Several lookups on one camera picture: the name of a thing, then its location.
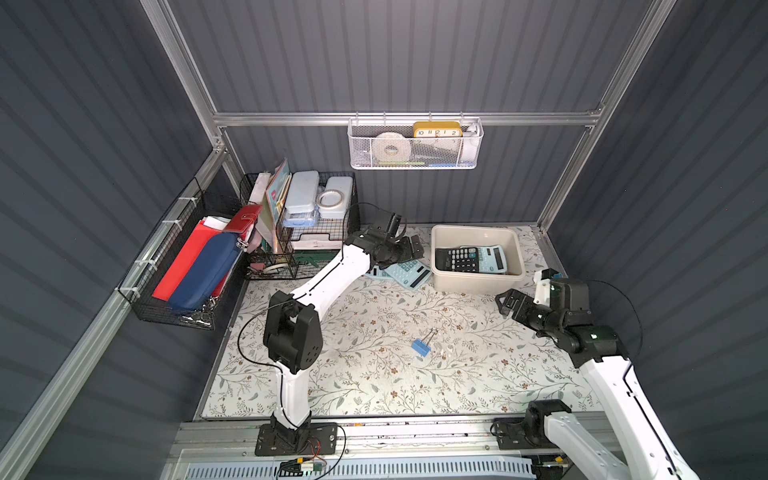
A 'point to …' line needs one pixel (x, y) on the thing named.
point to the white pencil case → (302, 198)
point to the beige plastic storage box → (461, 283)
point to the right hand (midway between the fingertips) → (516, 311)
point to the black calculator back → (457, 259)
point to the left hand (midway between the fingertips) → (416, 254)
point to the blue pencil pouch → (207, 271)
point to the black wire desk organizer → (305, 221)
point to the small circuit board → (296, 467)
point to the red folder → (243, 224)
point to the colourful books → (275, 206)
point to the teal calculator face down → (492, 260)
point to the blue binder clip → (421, 346)
